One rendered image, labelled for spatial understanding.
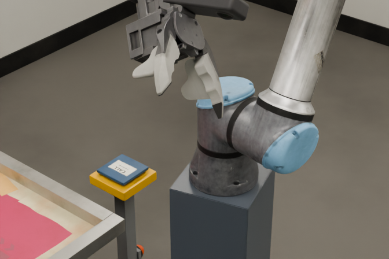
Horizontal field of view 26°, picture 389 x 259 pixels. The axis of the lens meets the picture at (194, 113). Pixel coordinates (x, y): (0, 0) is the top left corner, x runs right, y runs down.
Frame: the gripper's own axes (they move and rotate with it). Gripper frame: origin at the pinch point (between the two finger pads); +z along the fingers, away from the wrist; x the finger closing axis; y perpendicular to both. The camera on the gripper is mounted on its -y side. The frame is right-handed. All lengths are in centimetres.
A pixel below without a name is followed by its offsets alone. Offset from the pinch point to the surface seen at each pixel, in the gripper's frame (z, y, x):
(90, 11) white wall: -197, 221, -279
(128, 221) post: -14, 82, -95
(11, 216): -14, 93, -62
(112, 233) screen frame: -5, 68, -69
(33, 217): -13, 88, -64
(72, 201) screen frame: -16, 79, -69
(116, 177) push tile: -23, 75, -83
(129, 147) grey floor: -86, 172, -229
